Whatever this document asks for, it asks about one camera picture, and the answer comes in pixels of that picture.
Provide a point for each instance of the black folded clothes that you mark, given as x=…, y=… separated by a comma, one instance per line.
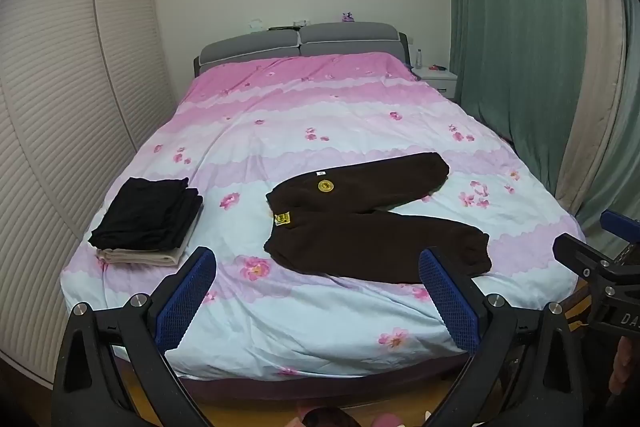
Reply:
x=145, y=212

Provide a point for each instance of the dark brown pants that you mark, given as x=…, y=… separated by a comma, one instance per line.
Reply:
x=350, y=237

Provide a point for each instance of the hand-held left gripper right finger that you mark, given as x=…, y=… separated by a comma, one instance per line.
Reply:
x=450, y=302

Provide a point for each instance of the beige curtain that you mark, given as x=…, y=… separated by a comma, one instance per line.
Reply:
x=595, y=107

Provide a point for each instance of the white nightstand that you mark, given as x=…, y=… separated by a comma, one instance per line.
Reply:
x=436, y=79

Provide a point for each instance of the person's right hand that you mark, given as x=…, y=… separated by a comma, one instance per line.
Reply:
x=625, y=367

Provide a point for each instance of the small purple toy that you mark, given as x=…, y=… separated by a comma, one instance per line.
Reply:
x=347, y=18

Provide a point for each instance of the pink floral duvet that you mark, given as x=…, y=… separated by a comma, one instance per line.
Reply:
x=300, y=127

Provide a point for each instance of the clear plastic bottle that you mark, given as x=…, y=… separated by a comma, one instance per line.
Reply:
x=419, y=59

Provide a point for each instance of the small red item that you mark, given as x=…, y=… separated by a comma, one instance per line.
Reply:
x=436, y=68

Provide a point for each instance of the beige folded cloth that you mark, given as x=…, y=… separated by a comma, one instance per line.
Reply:
x=140, y=257

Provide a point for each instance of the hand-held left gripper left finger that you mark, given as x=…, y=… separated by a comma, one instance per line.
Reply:
x=184, y=302

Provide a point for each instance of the white louvered wardrobe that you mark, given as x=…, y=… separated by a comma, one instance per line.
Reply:
x=55, y=97

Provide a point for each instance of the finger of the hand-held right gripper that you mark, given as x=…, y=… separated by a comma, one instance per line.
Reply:
x=580, y=254
x=620, y=223

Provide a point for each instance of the pink slipper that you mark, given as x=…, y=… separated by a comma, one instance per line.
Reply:
x=386, y=421

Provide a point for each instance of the green curtain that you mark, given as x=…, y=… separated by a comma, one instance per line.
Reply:
x=520, y=32

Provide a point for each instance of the dark flat item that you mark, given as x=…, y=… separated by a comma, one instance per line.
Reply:
x=284, y=28

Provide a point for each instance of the small white item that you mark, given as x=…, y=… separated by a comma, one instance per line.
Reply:
x=255, y=26

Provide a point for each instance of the grey upholstered headboard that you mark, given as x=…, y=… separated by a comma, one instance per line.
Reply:
x=330, y=36

